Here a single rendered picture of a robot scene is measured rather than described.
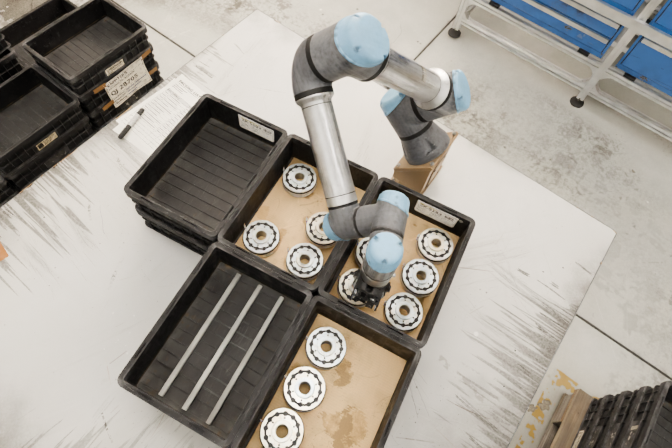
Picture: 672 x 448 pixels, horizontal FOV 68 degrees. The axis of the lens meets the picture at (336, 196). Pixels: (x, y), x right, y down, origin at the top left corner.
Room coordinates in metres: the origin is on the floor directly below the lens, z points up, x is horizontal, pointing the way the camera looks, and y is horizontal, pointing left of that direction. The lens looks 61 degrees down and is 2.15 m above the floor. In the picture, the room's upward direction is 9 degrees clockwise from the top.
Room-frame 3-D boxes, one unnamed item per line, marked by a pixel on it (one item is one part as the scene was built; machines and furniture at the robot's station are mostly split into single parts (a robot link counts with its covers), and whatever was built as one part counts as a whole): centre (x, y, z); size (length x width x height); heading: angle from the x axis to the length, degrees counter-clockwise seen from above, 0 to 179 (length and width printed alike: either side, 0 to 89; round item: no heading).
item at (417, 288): (0.50, -0.27, 0.86); 0.10 x 0.10 x 0.01
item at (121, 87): (1.36, 0.98, 0.41); 0.31 x 0.02 x 0.16; 151
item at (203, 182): (0.72, 0.37, 0.87); 0.40 x 0.30 x 0.11; 161
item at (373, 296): (0.41, -0.12, 0.99); 0.09 x 0.08 x 0.12; 165
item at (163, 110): (1.01, 0.63, 0.70); 0.33 x 0.23 x 0.01; 151
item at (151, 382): (0.25, 0.22, 0.87); 0.40 x 0.30 x 0.11; 161
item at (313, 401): (0.17, 0.00, 0.86); 0.10 x 0.10 x 0.01
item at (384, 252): (0.42, -0.12, 1.15); 0.09 x 0.08 x 0.11; 174
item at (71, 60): (1.42, 1.12, 0.37); 0.40 x 0.30 x 0.45; 151
